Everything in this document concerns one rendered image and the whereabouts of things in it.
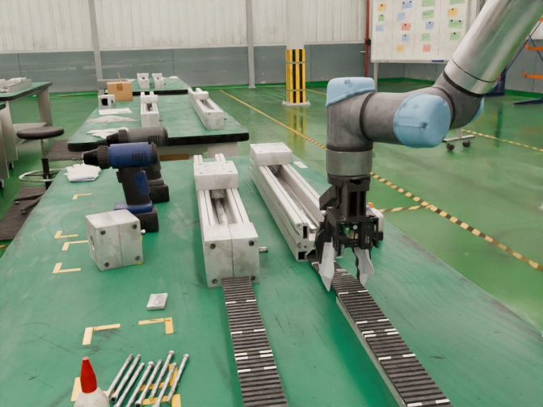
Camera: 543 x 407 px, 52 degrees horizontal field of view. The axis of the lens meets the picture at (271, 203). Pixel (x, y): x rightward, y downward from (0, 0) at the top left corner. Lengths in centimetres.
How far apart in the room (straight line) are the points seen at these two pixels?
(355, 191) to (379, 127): 11
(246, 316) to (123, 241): 40
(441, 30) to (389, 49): 85
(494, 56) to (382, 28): 658
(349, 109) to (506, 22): 24
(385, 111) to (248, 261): 41
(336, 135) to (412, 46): 622
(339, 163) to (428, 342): 30
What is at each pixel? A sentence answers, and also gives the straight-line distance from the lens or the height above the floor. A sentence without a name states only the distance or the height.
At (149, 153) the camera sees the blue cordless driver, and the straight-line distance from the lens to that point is 136.
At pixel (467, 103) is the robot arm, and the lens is 91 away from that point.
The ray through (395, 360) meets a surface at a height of 81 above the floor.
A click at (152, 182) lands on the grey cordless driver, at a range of 164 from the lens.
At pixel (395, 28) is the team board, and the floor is 135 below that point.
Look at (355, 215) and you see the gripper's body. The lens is 89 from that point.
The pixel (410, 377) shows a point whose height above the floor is 81.
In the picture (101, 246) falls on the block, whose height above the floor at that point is 83.
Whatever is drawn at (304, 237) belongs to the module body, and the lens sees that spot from 116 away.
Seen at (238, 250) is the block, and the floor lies 85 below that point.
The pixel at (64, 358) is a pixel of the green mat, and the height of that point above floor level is 78.
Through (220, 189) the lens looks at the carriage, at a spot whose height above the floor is 86.
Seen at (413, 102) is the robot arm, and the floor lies 114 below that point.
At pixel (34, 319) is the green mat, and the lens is 104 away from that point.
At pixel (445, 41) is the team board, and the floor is 119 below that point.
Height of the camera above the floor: 122
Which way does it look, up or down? 16 degrees down
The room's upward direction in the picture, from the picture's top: 2 degrees counter-clockwise
